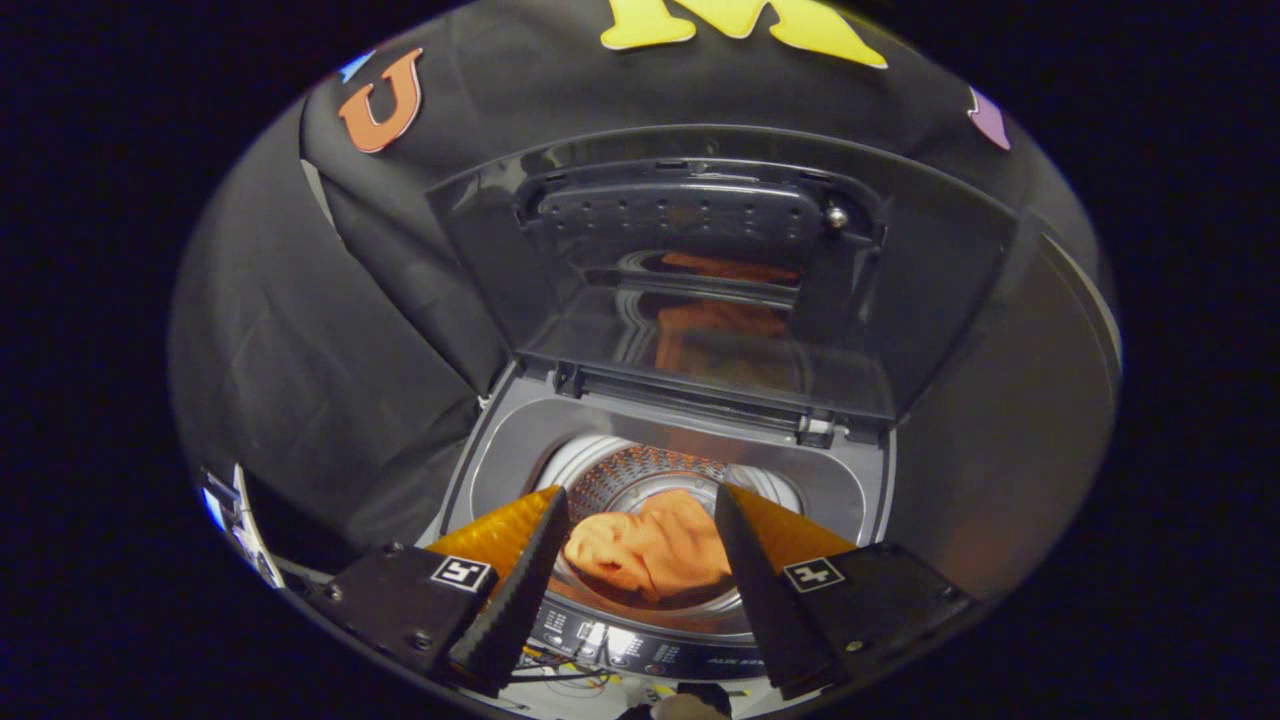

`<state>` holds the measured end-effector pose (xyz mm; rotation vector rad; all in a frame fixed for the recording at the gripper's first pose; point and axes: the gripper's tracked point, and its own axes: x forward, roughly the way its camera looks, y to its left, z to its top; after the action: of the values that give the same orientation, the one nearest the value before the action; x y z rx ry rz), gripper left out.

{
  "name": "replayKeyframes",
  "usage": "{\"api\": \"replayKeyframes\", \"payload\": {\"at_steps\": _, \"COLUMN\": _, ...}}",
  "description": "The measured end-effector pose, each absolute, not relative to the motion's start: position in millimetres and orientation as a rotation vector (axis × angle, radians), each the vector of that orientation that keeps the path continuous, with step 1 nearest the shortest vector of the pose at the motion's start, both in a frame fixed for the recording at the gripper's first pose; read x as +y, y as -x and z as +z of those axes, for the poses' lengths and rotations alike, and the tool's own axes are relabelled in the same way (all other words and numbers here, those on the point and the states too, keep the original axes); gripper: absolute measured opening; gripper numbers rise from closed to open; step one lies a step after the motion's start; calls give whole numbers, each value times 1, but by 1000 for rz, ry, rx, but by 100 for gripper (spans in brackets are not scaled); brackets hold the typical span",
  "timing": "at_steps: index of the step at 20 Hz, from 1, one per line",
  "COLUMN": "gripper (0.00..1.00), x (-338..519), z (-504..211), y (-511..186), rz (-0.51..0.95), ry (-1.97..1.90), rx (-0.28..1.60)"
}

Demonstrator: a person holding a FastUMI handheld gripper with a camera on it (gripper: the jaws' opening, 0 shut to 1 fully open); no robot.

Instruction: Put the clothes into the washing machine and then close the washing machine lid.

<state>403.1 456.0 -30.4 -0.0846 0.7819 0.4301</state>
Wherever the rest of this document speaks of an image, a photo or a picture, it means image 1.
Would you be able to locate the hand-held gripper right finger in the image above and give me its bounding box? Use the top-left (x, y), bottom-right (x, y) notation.
top-left (715, 484), bottom-right (976, 699)

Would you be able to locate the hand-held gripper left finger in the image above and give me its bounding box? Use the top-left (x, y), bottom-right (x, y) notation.
top-left (310, 486), bottom-right (571, 697)

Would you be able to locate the orange polo shirt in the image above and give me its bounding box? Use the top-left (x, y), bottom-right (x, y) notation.
top-left (563, 490), bottom-right (736, 606)

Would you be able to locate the thin black cable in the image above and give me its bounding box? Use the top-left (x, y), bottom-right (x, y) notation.
top-left (510, 645), bottom-right (626, 698)

